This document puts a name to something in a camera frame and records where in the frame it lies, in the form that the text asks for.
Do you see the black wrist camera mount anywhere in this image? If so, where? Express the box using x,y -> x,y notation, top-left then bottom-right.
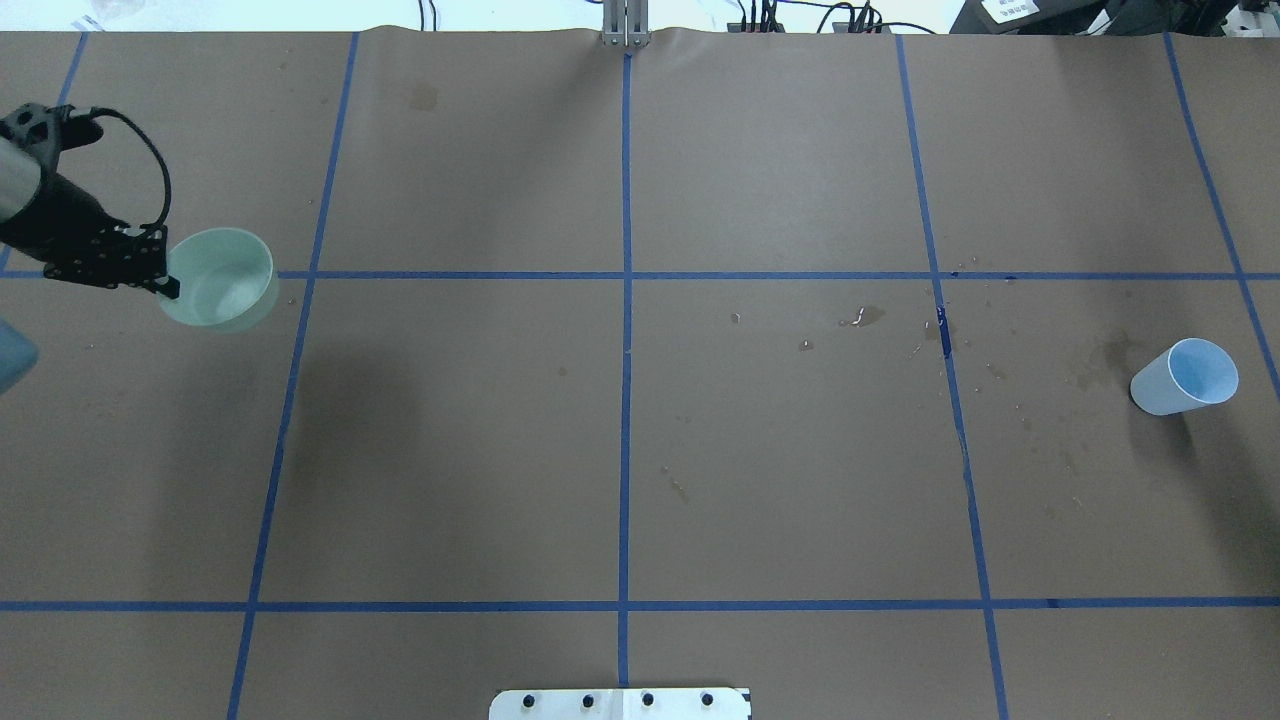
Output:
1,102 -> 105,167

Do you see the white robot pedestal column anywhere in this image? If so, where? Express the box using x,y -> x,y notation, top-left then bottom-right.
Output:
488,687 -> 753,719

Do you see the mint green bowl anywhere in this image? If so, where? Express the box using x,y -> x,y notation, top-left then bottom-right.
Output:
157,227 -> 279,334

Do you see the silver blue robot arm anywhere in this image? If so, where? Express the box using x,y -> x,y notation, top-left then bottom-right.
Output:
1,140 -> 183,300

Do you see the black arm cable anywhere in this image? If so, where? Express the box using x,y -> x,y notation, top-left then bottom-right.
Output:
60,106 -> 173,233

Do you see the light blue plastic cup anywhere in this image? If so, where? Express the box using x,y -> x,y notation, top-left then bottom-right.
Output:
1129,338 -> 1240,416

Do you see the aluminium frame post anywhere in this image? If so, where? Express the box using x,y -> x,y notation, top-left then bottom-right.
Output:
598,0 -> 652,49

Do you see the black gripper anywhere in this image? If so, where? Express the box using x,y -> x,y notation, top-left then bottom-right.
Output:
1,176 -> 180,300

